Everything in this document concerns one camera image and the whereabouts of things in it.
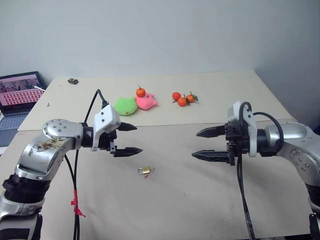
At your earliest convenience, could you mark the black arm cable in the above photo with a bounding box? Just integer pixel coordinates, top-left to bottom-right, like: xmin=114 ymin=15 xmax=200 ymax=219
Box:
xmin=63 ymin=88 xmax=109 ymax=240
xmin=235 ymin=101 xmax=285 ymax=240

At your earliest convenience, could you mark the green plush toy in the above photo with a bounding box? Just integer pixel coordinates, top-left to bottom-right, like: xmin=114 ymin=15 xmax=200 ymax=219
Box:
xmin=114 ymin=96 xmax=139 ymax=117

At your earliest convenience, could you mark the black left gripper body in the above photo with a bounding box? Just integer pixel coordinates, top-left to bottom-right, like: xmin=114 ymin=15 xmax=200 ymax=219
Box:
xmin=96 ymin=127 xmax=119 ymax=154

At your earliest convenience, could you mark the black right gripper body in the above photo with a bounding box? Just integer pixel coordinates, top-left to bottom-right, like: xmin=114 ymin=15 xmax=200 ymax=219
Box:
xmin=224 ymin=118 xmax=251 ymax=166

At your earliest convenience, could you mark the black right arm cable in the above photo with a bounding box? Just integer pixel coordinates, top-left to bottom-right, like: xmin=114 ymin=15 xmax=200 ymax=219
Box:
xmin=235 ymin=101 xmax=285 ymax=240

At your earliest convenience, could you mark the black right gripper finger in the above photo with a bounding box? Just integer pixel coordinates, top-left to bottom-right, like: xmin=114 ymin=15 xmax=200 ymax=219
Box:
xmin=195 ymin=125 xmax=227 ymax=139
xmin=191 ymin=149 xmax=230 ymax=164

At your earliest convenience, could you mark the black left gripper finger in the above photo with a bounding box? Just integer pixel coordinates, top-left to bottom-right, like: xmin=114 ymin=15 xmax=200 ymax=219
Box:
xmin=113 ymin=147 xmax=144 ymax=158
xmin=117 ymin=122 xmax=138 ymax=133

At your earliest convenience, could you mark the open laptop computer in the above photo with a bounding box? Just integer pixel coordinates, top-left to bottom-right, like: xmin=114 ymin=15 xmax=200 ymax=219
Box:
xmin=0 ymin=71 xmax=48 ymax=147

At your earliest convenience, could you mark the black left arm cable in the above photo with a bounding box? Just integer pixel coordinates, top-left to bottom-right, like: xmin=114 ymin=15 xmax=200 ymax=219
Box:
xmin=63 ymin=88 xmax=109 ymax=240

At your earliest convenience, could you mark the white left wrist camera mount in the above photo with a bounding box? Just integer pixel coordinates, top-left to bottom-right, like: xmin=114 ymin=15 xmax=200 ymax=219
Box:
xmin=90 ymin=104 xmax=122 ymax=153

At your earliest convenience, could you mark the pink plush toy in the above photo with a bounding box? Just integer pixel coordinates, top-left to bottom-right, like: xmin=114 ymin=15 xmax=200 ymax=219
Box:
xmin=135 ymin=92 xmax=160 ymax=111

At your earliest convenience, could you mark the red tape strip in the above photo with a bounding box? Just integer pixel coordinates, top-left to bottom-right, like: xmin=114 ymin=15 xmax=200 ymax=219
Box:
xmin=70 ymin=189 xmax=87 ymax=218

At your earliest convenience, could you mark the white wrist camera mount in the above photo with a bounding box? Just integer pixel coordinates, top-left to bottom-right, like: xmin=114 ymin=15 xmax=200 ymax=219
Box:
xmin=90 ymin=104 xmax=122 ymax=153
xmin=226 ymin=100 xmax=258 ymax=158

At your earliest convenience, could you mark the small brass padlock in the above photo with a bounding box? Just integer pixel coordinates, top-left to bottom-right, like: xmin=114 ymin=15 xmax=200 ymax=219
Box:
xmin=136 ymin=165 xmax=152 ymax=175

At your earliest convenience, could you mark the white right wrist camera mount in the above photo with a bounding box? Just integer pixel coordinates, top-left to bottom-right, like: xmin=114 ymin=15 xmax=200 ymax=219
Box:
xmin=226 ymin=100 xmax=258 ymax=158

